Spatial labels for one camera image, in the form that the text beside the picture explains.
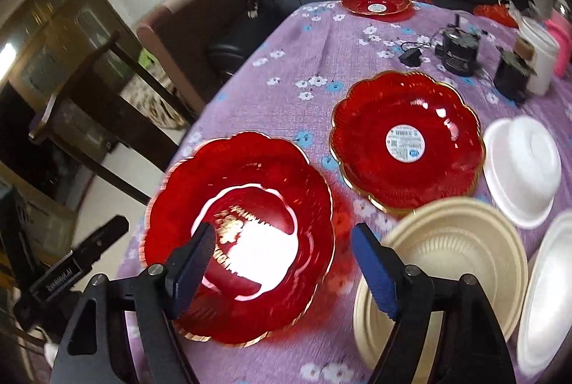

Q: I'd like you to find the patterned blanket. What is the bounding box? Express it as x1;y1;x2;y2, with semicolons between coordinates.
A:
123;75;186;130

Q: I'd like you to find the purple floral tablecloth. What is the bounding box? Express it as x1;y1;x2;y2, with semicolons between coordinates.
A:
116;0;572;384

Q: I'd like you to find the small black power adapter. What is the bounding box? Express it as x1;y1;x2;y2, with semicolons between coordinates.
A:
399;46;423;67

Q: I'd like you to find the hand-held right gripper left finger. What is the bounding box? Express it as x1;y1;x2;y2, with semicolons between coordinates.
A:
51;222;217;384

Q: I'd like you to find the pink bottle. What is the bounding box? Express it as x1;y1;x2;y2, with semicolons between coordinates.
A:
545;6;572;77

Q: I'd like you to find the red plate with gold print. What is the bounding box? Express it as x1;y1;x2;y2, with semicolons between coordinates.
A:
142;131;337;349

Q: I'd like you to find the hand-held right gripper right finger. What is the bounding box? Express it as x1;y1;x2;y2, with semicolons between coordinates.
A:
351;222;517;384

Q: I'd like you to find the beige ribbed bowl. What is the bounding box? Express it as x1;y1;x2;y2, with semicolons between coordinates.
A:
353;196;529;371

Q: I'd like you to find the red plate with round sticker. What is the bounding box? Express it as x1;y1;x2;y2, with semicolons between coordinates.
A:
329;70;486;212

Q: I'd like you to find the ceiling light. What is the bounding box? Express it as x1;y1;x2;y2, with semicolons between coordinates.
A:
0;40;19;67

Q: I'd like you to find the small white bowl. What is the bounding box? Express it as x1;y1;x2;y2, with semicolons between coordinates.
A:
483;116;562;229

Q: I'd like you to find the white jar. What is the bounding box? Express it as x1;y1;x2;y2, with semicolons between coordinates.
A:
514;18;560;95

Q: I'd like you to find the round black power adapter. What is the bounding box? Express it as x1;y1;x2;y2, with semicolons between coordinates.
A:
440;13;483;76

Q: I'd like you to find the small red glass plate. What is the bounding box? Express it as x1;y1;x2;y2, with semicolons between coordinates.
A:
340;0;415;17

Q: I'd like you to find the wooden cabinet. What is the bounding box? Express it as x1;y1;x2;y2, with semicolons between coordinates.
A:
0;0;135;99

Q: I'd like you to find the large white bowl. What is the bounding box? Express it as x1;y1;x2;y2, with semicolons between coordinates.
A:
517;212;572;378

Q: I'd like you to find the brown armchair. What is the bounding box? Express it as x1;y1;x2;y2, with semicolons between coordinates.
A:
136;0;257;117

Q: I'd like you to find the dark wooden chair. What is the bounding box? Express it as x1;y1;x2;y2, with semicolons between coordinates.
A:
29;31;202;206

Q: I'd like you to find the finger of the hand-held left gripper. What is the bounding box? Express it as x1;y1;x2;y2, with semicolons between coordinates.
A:
74;215;130;262

